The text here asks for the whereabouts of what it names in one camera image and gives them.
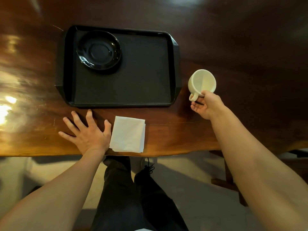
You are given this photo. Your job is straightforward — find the person's left hand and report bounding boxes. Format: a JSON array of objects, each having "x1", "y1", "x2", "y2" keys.
[{"x1": 58, "y1": 109, "x2": 112, "y2": 156}]

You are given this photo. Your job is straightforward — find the person's right hand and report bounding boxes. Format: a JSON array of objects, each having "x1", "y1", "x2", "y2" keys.
[{"x1": 191, "y1": 90, "x2": 226, "y2": 120}]

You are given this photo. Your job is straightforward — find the white ceramic cup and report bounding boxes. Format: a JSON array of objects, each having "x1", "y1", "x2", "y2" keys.
[{"x1": 188, "y1": 69, "x2": 217, "y2": 102}]

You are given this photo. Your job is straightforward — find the person's right forearm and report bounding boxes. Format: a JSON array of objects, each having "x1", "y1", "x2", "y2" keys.
[{"x1": 210, "y1": 106, "x2": 308, "y2": 231}]

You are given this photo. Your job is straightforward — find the person's left forearm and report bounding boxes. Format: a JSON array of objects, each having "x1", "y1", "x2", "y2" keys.
[{"x1": 0, "y1": 149, "x2": 106, "y2": 231}]

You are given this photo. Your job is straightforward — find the white folded napkin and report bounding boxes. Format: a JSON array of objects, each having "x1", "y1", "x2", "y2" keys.
[{"x1": 109, "y1": 116, "x2": 146, "y2": 153}]

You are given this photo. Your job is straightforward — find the person's black laced shoe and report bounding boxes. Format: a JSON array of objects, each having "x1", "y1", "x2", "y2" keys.
[{"x1": 134, "y1": 163, "x2": 156, "y2": 184}]

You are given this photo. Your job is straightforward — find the black plastic serving tray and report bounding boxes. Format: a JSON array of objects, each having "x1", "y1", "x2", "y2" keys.
[{"x1": 55, "y1": 25, "x2": 182, "y2": 108}]

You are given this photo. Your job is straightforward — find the black glossy saucer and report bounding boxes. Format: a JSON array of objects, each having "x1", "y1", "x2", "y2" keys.
[{"x1": 76, "y1": 30, "x2": 122, "y2": 71}]

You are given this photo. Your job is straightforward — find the person's black trousers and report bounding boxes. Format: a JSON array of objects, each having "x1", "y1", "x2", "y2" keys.
[{"x1": 91, "y1": 156, "x2": 189, "y2": 231}]

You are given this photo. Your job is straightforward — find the dark wooden table leg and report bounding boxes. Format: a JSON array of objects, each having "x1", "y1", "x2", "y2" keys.
[{"x1": 209, "y1": 150, "x2": 249, "y2": 207}]

